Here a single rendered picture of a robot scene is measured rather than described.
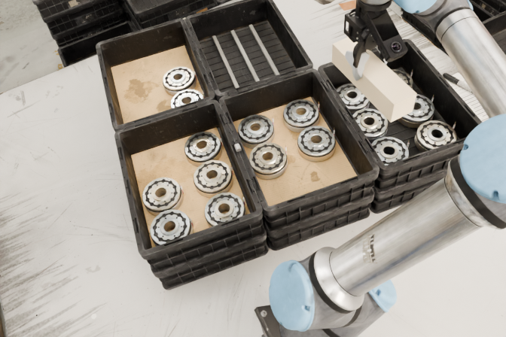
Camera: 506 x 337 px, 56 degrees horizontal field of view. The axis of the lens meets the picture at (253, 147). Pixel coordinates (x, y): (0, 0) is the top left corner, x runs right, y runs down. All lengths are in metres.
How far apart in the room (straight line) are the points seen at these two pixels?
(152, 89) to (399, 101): 0.82
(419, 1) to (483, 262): 0.74
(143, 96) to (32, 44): 1.96
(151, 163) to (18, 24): 2.45
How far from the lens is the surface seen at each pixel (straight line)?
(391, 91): 1.11
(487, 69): 0.89
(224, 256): 1.26
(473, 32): 0.94
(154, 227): 1.24
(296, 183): 1.27
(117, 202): 1.51
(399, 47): 1.04
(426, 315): 1.29
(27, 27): 3.63
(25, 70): 3.28
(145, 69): 1.66
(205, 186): 1.26
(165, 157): 1.38
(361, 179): 1.17
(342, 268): 0.81
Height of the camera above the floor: 1.90
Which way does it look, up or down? 52 degrees down
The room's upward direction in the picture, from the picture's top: 9 degrees counter-clockwise
